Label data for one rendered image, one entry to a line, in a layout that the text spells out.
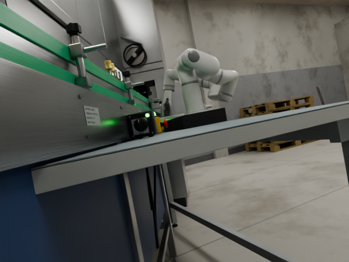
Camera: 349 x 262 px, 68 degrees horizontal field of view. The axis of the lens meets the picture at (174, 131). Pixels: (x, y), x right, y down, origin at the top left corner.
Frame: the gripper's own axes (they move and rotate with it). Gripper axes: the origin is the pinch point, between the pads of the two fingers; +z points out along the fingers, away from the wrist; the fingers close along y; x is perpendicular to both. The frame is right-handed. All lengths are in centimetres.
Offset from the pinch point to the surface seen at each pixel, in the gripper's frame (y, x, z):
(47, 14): 64, -48, -36
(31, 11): 77, -46, -31
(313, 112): 114, 42, 1
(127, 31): -71, -50, -76
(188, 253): 16, 21, 84
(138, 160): 133, 9, 12
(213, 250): 17, 36, 80
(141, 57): -70, -35, -52
